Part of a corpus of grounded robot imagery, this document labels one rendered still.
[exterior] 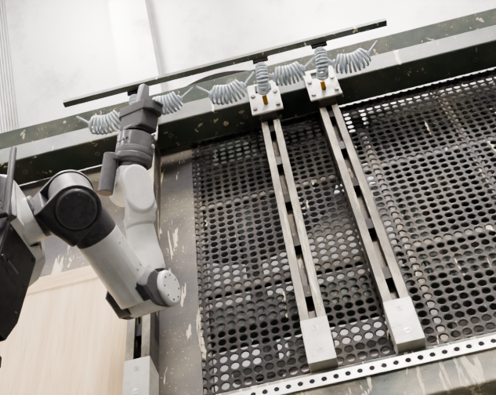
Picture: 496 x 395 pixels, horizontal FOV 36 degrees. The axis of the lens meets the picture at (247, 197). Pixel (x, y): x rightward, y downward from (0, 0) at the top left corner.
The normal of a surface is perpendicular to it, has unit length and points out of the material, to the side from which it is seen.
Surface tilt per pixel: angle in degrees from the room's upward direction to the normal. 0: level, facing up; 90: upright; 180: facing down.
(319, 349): 56
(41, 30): 90
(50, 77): 90
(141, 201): 95
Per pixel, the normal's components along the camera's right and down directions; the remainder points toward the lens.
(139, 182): 0.42, -0.31
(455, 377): -0.23, -0.77
